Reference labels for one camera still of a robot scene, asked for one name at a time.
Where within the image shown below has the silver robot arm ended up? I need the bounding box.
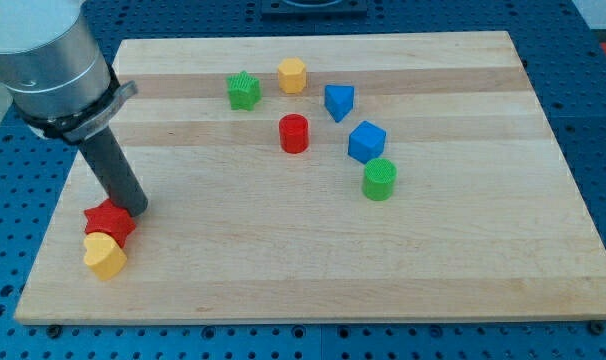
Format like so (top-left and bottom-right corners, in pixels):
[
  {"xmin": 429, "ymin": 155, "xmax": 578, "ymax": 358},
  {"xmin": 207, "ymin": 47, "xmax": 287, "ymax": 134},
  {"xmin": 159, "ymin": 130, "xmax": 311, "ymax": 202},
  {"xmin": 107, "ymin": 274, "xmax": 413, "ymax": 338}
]
[{"xmin": 0, "ymin": 0, "xmax": 137, "ymax": 144}]

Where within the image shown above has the green star block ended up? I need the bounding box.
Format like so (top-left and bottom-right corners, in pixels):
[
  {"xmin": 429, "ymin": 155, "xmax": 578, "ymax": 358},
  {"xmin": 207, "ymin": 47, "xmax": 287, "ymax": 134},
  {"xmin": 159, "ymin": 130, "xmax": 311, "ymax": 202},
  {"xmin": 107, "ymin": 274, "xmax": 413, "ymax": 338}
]
[{"xmin": 226, "ymin": 71, "xmax": 262, "ymax": 111}]

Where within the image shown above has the red star block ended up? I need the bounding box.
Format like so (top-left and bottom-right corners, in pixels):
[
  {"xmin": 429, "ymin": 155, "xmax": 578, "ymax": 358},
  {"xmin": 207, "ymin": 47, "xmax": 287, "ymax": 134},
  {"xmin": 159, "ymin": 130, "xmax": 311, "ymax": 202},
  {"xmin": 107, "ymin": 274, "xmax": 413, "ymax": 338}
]
[{"xmin": 83, "ymin": 199, "xmax": 136, "ymax": 248}]

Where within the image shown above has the red cylinder block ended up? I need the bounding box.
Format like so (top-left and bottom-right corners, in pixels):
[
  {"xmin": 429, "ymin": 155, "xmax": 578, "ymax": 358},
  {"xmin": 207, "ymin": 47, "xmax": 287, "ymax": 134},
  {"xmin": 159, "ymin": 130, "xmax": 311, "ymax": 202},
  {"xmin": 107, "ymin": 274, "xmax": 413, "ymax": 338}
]
[{"xmin": 278, "ymin": 113, "xmax": 309, "ymax": 154}]

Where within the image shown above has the blue cube block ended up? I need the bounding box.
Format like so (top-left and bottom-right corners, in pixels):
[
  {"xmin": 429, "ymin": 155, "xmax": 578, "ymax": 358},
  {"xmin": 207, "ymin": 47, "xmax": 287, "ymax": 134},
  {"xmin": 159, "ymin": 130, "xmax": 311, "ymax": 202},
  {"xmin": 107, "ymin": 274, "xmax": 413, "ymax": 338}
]
[{"xmin": 348, "ymin": 121, "xmax": 387, "ymax": 164}]

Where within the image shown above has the green cylinder block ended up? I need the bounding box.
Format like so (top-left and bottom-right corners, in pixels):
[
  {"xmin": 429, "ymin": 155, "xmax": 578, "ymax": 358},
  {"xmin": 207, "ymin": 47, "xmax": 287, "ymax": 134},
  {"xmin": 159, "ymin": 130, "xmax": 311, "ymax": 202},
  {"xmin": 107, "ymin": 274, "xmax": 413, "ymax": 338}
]
[{"xmin": 362, "ymin": 158, "xmax": 397, "ymax": 201}]

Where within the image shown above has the wooden board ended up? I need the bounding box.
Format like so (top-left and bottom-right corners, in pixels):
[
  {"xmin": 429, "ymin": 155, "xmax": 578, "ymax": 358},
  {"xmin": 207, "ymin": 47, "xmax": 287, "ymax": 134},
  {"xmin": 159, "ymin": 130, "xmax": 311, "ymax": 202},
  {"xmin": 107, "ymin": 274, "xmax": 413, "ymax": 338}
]
[{"xmin": 15, "ymin": 31, "xmax": 606, "ymax": 325}]

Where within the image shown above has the blue triangle block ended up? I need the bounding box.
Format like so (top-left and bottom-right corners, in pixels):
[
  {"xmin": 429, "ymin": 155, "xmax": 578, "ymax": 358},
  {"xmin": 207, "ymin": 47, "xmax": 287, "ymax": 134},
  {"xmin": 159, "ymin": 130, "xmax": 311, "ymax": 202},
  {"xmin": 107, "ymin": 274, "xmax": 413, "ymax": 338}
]
[{"xmin": 324, "ymin": 84, "xmax": 355, "ymax": 122}]

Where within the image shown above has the yellow hexagon block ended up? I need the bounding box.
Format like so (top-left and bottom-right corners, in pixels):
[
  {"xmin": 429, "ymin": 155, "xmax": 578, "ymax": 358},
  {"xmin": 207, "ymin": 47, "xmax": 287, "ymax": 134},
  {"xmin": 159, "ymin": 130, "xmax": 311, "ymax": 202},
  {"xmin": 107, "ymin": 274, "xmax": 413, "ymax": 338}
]
[{"xmin": 277, "ymin": 57, "xmax": 307, "ymax": 94}]

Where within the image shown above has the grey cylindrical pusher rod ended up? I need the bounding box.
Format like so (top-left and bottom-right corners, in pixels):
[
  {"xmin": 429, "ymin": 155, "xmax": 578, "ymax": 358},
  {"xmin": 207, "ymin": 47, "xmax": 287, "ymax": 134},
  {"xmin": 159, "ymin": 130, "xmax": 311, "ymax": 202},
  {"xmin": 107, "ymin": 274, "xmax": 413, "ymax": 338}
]
[{"xmin": 79, "ymin": 127, "xmax": 148, "ymax": 217}]

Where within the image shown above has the yellow heart block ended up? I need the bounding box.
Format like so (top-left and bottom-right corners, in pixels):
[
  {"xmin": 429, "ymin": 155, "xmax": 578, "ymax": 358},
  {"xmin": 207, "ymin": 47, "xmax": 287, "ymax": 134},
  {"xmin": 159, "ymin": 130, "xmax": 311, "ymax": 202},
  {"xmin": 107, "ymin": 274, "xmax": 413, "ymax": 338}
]
[{"xmin": 83, "ymin": 232, "xmax": 127, "ymax": 281}]

